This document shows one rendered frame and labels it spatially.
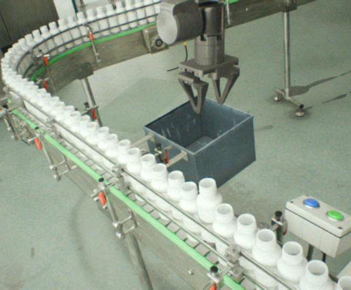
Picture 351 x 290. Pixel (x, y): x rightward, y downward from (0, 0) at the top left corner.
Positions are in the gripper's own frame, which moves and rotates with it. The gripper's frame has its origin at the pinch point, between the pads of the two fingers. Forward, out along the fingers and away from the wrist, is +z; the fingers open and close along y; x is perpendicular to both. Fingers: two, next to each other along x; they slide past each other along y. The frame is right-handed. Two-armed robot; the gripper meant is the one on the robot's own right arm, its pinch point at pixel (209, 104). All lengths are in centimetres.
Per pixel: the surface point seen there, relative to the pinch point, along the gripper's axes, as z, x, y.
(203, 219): 27.8, 0.5, 2.3
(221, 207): 23.3, 4.3, 0.4
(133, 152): 24.2, -30.6, 0.0
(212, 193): 20.7, 1.6, 0.5
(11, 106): 34, -113, 6
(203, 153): 41, -38, -34
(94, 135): 26, -51, 1
